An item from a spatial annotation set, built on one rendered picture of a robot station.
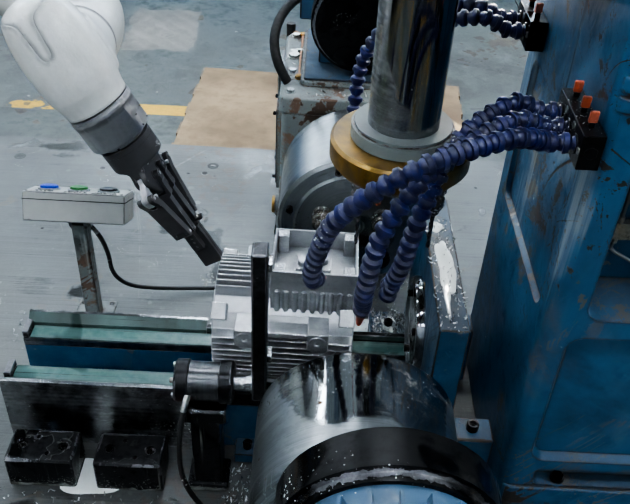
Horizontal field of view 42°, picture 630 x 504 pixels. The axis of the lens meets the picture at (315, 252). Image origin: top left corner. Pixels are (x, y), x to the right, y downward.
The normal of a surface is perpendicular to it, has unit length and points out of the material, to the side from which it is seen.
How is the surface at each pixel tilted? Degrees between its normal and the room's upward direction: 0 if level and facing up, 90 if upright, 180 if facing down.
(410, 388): 24
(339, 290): 90
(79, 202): 64
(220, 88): 0
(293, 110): 90
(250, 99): 0
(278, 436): 47
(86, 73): 72
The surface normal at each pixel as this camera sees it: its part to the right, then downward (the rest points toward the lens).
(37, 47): 0.00, 0.45
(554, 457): 0.03, -0.46
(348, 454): -0.34, -0.75
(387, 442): -0.04, -0.79
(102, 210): 0.00, 0.21
